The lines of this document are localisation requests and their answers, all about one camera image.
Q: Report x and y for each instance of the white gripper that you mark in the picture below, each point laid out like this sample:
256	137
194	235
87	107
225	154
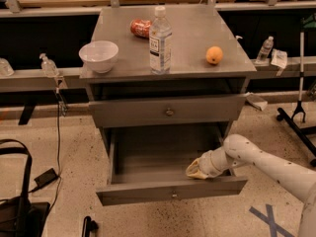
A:
206	164

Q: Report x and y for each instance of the grey drawer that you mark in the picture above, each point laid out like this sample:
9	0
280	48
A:
148	163
159	111

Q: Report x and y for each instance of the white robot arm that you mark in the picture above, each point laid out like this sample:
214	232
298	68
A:
238	150

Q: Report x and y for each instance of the grey top drawer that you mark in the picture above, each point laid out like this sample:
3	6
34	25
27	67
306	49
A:
159	111

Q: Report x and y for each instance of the grey drawer cabinet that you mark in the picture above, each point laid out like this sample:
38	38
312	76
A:
195	28

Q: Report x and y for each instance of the small box on floor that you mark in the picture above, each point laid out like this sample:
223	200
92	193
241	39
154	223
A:
256	101

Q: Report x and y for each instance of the orange fruit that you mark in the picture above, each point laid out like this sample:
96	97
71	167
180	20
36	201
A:
214	55

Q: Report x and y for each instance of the white paper packet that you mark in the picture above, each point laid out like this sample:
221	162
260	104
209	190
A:
279	58

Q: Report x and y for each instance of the clear water bottle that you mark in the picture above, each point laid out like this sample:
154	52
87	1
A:
160	35

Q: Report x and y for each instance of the small background water bottle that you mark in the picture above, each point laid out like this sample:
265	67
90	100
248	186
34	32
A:
265	50

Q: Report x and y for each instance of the black power adapter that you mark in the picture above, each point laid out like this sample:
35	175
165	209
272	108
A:
46	178

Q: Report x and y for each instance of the white bowl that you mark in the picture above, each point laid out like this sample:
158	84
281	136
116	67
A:
100	56

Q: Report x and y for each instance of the red soda can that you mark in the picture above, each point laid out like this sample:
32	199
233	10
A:
140	28

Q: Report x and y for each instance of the clear sanitizer pump bottle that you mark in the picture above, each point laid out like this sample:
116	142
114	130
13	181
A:
48	66

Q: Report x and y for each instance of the black stand with pole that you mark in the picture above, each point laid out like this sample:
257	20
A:
306	25

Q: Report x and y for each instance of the clear container at left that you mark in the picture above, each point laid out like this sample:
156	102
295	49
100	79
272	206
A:
5	68

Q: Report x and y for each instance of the long grey shelf rail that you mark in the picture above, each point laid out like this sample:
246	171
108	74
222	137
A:
78	77

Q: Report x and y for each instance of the black bag with strap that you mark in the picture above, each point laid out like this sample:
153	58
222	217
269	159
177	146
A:
19	217

